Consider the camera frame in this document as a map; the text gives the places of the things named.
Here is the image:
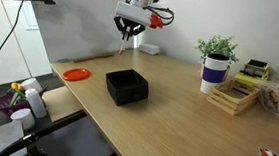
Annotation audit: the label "yellow and black toy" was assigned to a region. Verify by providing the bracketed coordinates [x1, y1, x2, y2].
[231, 57, 272, 90]

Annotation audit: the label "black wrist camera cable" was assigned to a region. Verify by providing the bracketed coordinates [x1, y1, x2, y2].
[145, 4, 176, 28]

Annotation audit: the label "red snack packet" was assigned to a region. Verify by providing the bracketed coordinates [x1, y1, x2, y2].
[255, 145, 279, 156]

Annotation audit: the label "grey flat pad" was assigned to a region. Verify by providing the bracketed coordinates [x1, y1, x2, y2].
[0, 119, 28, 156]

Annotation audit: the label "white squeeze bottle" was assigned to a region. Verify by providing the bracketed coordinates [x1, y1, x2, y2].
[24, 86, 48, 120]

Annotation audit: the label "black fabric storage box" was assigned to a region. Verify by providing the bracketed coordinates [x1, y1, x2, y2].
[105, 67, 151, 108]

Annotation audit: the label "small grey flat piece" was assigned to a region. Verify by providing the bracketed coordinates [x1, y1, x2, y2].
[57, 57, 71, 64]

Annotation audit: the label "white mug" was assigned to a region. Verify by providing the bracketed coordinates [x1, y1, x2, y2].
[20, 77, 44, 95]

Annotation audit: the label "white cup with purple sleeve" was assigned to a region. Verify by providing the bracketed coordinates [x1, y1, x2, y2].
[197, 52, 233, 95]

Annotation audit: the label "stacked wooden slat trays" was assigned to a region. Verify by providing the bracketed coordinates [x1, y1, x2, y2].
[204, 76, 263, 119]

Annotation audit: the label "purple plastic basket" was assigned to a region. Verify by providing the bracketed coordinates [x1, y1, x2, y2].
[0, 90, 33, 118]

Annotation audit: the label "yellow and green toy vegetable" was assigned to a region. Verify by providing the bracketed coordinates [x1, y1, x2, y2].
[7, 81, 28, 107]

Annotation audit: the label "green plant in pink pot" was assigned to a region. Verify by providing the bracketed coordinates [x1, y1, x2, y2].
[194, 33, 240, 74]

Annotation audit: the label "light wooden board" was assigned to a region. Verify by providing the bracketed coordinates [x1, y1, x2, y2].
[40, 85, 86, 124]

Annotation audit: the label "black hanging cable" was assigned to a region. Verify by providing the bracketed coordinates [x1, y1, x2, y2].
[0, 0, 32, 80]

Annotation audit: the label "orange round plate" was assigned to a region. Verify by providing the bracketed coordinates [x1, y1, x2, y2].
[61, 67, 92, 83]

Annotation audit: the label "white upturned cup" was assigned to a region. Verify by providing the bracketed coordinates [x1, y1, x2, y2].
[10, 107, 37, 132]

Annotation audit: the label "white power hub box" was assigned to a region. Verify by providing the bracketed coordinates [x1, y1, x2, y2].
[138, 41, 161, 57]

